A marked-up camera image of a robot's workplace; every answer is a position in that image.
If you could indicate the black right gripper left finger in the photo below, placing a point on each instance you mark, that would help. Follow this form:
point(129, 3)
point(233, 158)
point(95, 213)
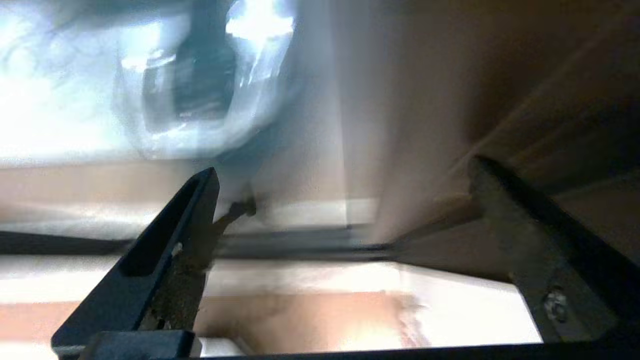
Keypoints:
point(150, 270)

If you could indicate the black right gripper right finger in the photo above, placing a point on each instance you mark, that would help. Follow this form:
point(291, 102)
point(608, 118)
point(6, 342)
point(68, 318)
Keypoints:
point(550, 260)

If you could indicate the dark brown door jamb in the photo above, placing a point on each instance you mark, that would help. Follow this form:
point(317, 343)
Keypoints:
point(575, 100)

